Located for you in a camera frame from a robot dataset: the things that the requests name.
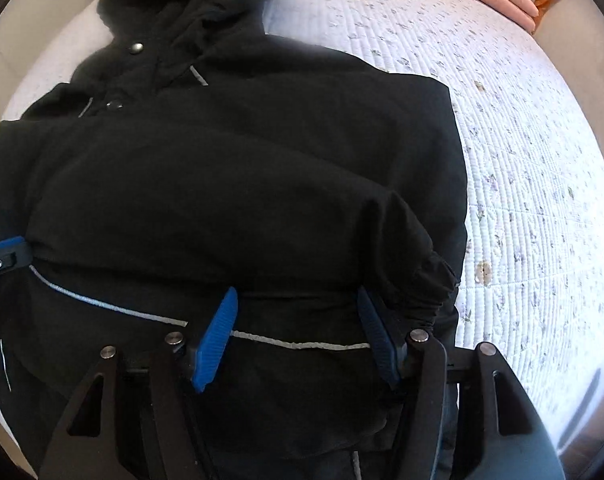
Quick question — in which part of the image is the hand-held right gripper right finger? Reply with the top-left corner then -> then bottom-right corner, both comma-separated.
357,287 -> 568,480

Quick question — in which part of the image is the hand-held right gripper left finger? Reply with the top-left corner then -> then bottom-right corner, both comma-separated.
39,287 -> 239,480

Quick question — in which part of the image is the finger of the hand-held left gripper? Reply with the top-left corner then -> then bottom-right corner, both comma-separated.
0,236 -> 34,277

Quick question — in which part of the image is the black hooded jacket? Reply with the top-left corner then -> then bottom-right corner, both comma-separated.
0,0 -> 470,480

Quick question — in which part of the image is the bed with floral quilted cover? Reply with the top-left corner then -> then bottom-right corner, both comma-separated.
0,0 -> 604,466

